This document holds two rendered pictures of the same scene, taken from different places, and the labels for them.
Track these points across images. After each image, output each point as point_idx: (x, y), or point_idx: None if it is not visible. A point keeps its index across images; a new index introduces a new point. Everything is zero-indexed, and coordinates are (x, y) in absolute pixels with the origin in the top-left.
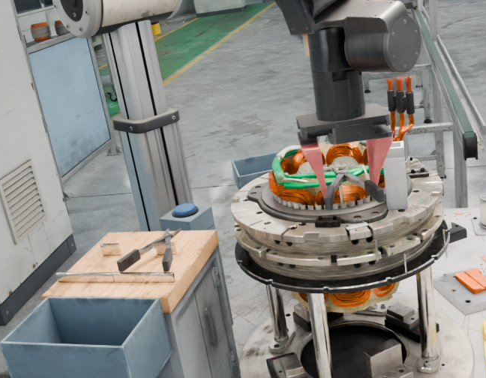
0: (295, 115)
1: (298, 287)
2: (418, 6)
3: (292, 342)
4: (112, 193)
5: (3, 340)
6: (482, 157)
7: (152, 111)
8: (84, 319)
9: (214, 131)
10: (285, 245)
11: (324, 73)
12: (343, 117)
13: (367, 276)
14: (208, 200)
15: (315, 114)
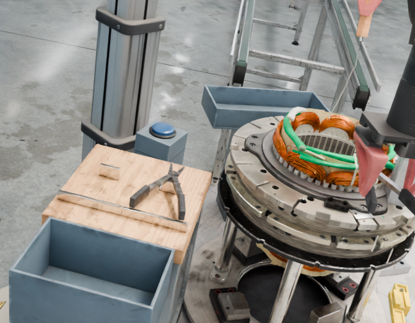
0: (180, 0)
1: (291, 256)
2: None
3: (230, 273)
4: None
5: (13, 268)
6: (335, 90)
7: (143, 15)
8: (84, 247)
9: None
10: (289, 214)
11: None
12: None
13: (353, 259)
14: (91, 63)
15: (380, 115)
